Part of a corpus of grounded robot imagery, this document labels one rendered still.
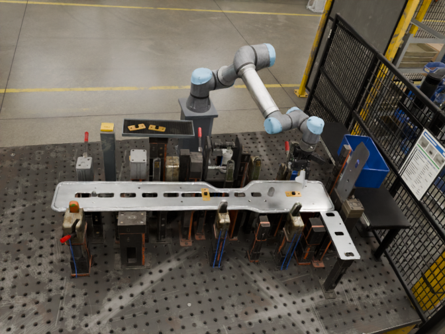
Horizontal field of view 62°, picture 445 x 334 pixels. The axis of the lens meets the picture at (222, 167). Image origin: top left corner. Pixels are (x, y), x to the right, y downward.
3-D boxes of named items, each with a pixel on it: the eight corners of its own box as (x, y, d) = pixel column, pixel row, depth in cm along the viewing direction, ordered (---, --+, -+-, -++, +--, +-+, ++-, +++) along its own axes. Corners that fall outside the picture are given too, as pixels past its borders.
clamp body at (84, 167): (80, 219, 199) (71, 169, 176) (83, 204, 207) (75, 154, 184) (98, 219, 201) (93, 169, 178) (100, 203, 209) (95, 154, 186)
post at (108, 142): (104, 194, 215) (98, 133, 187) (105, 185, 221) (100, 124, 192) (118, 194, 217) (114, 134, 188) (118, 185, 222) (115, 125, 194)
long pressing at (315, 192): (48, 217, 162) (48, 214, 161) (57, 181, 179) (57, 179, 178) (336, 212, 190) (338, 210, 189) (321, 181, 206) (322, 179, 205)
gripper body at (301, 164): (287, 162, 183) (294, 142, 175) (304, 162, 185) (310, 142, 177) (292, 171, 177) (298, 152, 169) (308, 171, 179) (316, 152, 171)
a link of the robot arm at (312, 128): (316, 113, 168) (329, 123, 163) (308, 132, 175) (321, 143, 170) (303, 116, 164) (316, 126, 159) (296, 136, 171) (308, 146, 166)
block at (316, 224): (296, 266, 196) (311, 233, 178) (290, 249, 204) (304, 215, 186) (312, 266, 198) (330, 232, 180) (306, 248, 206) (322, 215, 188)
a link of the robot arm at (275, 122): (228, 42, 174) (278, 126, 158) (247, 40, 179) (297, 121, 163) (220, 59, 183) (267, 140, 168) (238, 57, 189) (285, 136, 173)
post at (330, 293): (325, 299, 183) (346, 265, 165) (318, 279, 192) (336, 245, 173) (337, 298, 185) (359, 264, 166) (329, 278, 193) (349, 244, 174)
